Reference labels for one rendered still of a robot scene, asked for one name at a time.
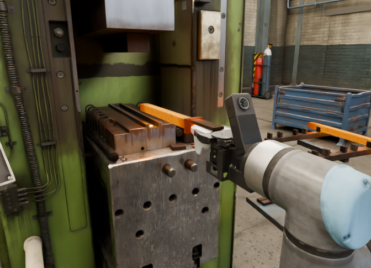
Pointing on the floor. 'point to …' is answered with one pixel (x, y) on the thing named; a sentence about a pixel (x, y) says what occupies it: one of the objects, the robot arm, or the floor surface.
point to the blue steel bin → (322, 108)
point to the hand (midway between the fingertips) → (198, 125)
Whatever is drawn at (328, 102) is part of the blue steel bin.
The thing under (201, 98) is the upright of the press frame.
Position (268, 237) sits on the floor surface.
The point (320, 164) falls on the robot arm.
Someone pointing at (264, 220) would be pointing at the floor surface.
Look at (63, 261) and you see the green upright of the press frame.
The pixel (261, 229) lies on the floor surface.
